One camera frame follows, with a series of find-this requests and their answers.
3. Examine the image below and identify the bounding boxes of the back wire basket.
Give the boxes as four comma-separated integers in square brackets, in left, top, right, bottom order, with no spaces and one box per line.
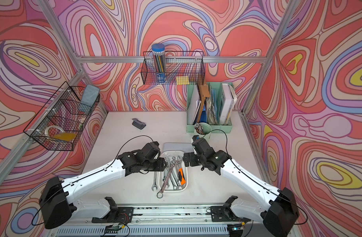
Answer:
[141,50,205,85]

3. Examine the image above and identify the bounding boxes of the white rectangular lid box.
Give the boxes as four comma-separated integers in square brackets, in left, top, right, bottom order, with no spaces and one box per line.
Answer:
[162,142,194,153]

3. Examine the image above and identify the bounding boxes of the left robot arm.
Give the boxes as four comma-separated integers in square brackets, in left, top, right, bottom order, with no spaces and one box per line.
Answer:
[39,141,166,229]

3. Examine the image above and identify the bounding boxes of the grey hole punch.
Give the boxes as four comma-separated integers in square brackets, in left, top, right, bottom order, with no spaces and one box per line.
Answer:
[132,118,146,130]

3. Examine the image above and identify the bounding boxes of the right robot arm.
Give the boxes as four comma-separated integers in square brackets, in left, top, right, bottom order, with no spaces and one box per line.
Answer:
[183,135,299,237]

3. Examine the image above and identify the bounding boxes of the grey sponge block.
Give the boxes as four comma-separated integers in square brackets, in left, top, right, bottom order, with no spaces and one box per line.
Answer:
[81,85,100,107]

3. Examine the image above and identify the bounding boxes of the wire basket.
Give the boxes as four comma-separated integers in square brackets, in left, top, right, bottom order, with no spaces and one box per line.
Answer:
[141,50,205,85]
[24,82,100,151]

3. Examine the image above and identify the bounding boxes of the left wire basket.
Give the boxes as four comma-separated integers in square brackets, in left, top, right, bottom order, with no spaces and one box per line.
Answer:
[24,82,100,151]

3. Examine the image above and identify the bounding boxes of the white plastic storage box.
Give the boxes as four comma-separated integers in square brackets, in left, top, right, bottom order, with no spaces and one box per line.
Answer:
[157,151,188,193]

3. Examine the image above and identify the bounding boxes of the blue pencil tube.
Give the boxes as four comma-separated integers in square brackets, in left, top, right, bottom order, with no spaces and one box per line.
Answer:
[151,43,166,84]

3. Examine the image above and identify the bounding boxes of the silver end wrench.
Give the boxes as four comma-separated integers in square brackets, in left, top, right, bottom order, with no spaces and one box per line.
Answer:
[151,171,158,191]

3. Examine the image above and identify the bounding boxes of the long silver combination wrench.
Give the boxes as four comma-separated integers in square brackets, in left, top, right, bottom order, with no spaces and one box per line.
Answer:
[156,164,175,199]

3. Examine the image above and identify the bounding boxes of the green file organizer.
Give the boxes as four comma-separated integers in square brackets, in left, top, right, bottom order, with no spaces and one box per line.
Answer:
[187,82,237,134]

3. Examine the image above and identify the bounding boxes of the green pencil cup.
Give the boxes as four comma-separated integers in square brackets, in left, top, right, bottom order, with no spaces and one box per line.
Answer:
[194,122,212,140]

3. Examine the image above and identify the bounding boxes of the orange handled adjustable wrench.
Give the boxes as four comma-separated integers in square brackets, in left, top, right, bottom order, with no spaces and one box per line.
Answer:
[173,156,186,189]

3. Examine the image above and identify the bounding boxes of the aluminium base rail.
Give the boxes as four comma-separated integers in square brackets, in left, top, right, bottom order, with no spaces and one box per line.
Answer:
[45,204,254,237]

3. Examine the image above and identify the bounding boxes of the yellow sticky notes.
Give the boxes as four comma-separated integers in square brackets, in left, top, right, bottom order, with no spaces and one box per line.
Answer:
[176,76,190,85]

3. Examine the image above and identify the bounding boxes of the tape roll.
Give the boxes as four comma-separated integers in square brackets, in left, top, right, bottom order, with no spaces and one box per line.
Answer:
[44,125,65,137]

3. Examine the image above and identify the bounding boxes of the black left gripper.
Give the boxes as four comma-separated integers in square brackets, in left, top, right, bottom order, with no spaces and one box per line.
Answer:
[142,156,169,171]

